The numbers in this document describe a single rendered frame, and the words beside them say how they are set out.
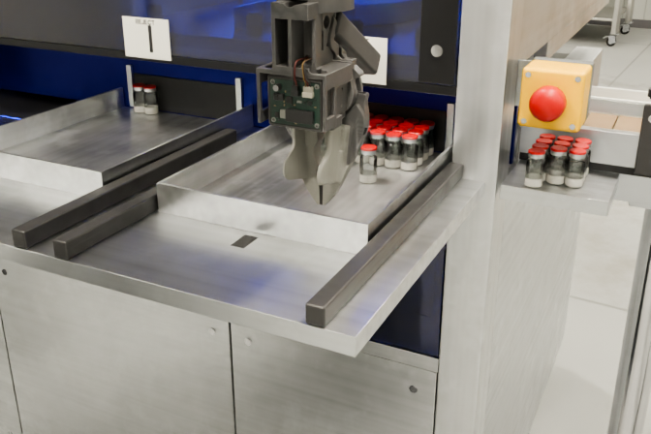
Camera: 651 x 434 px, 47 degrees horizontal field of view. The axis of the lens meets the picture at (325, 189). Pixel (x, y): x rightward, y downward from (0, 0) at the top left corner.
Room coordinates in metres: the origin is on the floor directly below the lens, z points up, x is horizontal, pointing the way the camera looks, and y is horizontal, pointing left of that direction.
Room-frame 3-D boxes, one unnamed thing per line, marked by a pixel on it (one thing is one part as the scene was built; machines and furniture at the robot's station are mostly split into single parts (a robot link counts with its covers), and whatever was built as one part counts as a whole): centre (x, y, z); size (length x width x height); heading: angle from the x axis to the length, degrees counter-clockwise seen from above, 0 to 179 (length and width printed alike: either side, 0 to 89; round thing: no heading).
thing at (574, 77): (0.88, -0.28, 1.00); 0.08 x 0.07 x 0.07; 154
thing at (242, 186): (0.89, 0.00, 0.90); 0.34 x 0.26 x 0.04; 154
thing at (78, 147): (1.04, 0.30, 0.90); 0.34 x 0.26 x 0.04; 154
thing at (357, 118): (0.71, -0.02, 1.01); 0.05 x 0.02 x 0.09; 64
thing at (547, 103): (0.84, -0.26, 0.99); 0.04 x 0.04 x 0.04; 64
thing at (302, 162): (0.71, 0.02, 0.97); 0.06 x 0.03 x 0.09; 154
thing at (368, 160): (0.89, -0.05, 0.90); 0.02 x 0.02 x 0.04
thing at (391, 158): (0.97, -0.04, 0.90); 0.18 x 0.02 x 0.05; 64
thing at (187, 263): (0.90, 0.18, 0.87); 0.70 x 0.48 x 0.02; 64
